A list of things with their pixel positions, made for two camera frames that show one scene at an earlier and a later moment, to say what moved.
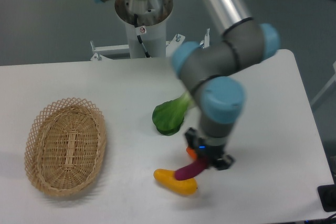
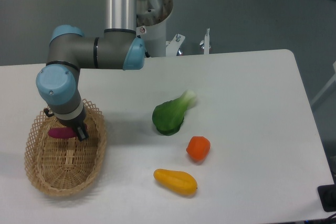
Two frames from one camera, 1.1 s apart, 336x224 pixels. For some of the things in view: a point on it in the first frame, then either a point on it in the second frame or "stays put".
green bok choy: (168, 116) stays put
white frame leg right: (325, 88) stays put
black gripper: (210, 148) -> (78, 123)
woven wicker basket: (65, 146) stays put
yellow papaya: (166, 178) stays put
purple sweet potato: (192, 170) -> (62, 132)
